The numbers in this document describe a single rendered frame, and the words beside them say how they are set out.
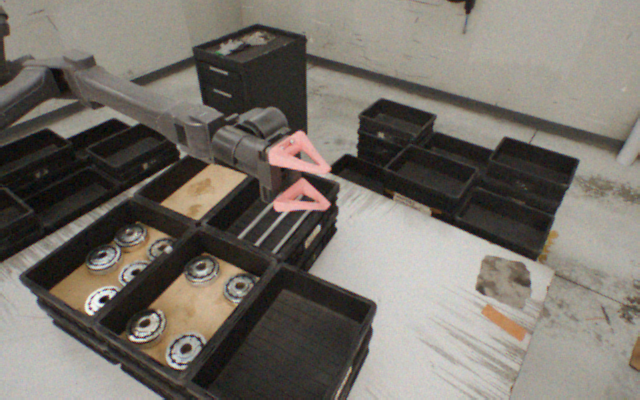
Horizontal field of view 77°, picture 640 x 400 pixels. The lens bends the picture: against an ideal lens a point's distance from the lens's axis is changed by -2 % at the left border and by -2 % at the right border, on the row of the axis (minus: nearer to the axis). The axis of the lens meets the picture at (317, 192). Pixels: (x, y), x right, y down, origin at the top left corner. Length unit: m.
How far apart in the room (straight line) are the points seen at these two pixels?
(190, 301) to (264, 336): 0.25
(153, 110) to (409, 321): 0.96
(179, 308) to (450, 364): 0.78
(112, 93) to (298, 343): 0.73
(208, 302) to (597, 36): 3.30
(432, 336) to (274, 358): 0.49
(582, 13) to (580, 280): 1.98
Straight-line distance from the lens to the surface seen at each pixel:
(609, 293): 2.74
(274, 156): 0.54
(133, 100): 0.81
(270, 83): 2.71
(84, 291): 1.39
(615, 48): 3.77
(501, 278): 1.53
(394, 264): 1.48
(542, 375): 2.25
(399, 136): 2.46
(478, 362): 1.33
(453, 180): 2.26
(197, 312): 1.22
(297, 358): 1.11
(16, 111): 0.93
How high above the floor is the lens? 1.80
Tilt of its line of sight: 39 degrees down
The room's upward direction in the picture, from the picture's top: straight up
